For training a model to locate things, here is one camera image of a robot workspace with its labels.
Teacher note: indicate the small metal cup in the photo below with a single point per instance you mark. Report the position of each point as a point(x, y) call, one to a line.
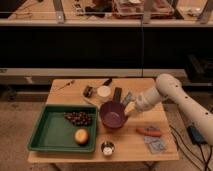
point(107, 148)

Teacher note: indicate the orange carrot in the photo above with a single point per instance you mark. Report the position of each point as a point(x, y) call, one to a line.
point(149, 132)

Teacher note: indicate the black handled knife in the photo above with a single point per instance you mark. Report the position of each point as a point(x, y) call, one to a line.
point(106, 83)

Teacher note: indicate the yellow apple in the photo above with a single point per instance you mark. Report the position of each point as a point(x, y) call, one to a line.
point(81, 136)

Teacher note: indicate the purple bowl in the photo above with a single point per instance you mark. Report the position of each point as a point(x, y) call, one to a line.
point(112, 114)

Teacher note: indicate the green plastic tray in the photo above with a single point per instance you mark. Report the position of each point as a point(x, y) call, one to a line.
point(54, 133)

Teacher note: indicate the white cylindrical container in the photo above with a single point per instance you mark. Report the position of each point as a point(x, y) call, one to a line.
point(103, 93)

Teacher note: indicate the black rectangular block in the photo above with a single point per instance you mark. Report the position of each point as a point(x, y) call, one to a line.
point(117, 94)

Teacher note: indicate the black foot pedal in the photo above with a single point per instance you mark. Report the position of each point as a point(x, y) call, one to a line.
point(195, 136)

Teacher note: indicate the wooden stick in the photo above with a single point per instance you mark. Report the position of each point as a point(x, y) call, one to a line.
point(90, 102)

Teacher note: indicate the brass spoon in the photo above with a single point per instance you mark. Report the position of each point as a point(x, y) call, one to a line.
point(67, 84)

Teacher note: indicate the bunch of dark grapes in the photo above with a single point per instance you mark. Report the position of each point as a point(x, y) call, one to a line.
point(78, 119)

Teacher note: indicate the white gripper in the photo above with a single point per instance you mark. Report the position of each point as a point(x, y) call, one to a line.
point(145, 101)

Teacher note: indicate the wooden table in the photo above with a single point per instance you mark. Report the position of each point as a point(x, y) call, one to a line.
point(129, 145)

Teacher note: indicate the blue grey cloth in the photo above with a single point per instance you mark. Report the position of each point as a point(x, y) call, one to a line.
point(155, 144)

